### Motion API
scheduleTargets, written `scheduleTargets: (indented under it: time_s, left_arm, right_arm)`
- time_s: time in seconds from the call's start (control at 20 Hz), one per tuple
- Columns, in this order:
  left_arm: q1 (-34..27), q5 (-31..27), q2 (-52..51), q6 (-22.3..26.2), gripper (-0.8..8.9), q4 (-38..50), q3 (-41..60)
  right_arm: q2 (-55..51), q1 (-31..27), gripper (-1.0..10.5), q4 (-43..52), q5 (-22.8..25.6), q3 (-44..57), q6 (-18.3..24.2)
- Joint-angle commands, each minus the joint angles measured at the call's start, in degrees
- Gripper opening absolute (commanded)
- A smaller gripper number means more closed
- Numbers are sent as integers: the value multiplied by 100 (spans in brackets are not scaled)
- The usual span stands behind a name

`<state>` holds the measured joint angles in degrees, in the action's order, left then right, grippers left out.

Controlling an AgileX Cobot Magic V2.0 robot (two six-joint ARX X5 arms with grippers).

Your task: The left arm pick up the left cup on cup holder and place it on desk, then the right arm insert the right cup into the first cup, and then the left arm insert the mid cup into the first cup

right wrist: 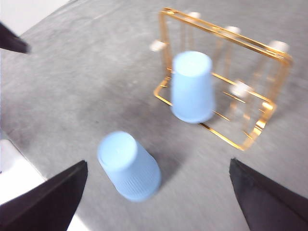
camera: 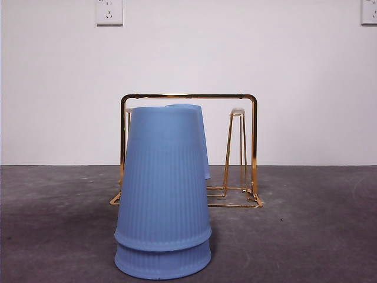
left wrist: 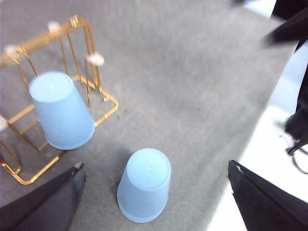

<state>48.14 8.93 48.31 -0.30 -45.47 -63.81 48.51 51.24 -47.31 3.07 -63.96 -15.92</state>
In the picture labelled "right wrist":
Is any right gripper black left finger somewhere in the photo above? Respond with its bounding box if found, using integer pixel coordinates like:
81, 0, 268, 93
0, 160, 89, 231

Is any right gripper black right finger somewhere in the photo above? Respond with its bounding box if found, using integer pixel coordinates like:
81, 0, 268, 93
229, 158, 308, 231

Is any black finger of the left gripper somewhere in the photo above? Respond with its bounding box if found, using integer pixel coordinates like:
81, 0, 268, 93
0, 23, 31, 54

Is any gold wire cup holder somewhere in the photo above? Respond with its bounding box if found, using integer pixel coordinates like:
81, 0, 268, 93
149, 7, 294, 152

